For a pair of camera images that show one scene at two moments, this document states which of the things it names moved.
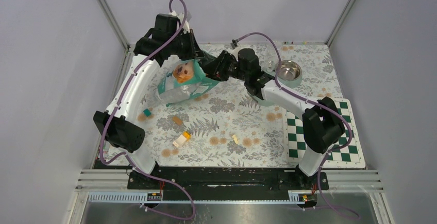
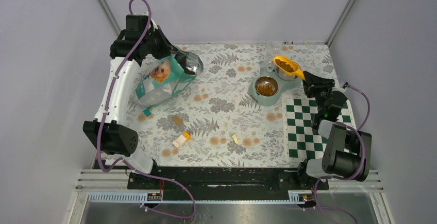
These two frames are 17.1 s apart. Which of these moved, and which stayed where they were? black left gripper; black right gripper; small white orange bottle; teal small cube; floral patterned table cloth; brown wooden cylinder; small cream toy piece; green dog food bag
Moved: black right gripper; black left gripper; green dog food bag
Stayed: small cream toy piece; floral patterned table cloth; brown wooden cylinder; small white orange bottle; teal small cube
